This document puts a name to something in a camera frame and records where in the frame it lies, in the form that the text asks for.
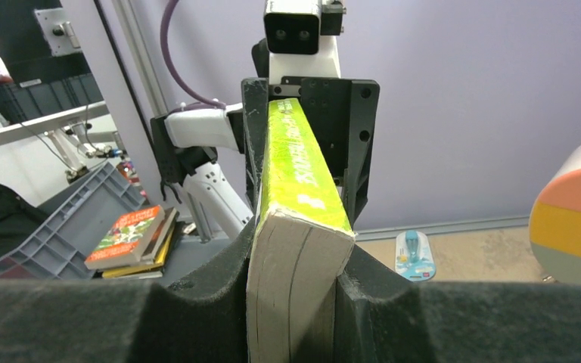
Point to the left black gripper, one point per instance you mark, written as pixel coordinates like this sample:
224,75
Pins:
342,114

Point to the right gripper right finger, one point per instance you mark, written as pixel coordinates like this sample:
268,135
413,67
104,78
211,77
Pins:
382,317

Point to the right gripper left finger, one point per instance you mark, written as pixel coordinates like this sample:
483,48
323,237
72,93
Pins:
199,318

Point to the green activity book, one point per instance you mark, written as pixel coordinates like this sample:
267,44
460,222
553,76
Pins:
302,243

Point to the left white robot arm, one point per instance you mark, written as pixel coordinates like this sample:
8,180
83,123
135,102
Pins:
185,143

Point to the light blue packaged item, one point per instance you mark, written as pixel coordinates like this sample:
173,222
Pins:
413,258

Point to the yellow bottom book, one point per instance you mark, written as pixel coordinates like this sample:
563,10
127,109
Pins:
154,269

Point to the orange cover book stack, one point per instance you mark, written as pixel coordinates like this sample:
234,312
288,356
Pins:
134,238

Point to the grey plastic crate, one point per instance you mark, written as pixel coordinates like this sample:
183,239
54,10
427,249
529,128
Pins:
78,218

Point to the round white drawer cabinet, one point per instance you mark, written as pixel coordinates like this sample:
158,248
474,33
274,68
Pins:
555,223

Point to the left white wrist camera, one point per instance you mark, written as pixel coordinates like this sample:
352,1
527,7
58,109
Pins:
301,38

